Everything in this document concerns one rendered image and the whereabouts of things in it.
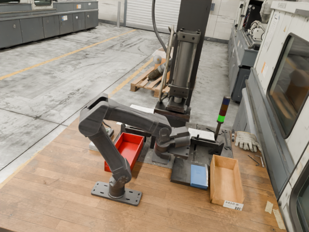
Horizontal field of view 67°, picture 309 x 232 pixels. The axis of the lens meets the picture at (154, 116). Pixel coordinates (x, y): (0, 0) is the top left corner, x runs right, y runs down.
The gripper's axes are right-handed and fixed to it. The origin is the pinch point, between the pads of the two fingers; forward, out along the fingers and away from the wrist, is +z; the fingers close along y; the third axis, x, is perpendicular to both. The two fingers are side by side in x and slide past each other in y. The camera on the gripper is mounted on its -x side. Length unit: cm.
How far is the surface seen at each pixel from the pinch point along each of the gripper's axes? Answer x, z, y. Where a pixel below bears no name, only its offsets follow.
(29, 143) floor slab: 148, 143, 35
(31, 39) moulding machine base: 400, 332, 356
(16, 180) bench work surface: 56, 0, -23
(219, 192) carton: -28.5, 6.5, -7.1
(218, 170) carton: -29.1, 14.4, 5.9
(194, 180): -17.0, 6.2, -4.5
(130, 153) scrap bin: 15.9, 14.7, 4.2
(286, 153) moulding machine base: -64, 17, 24
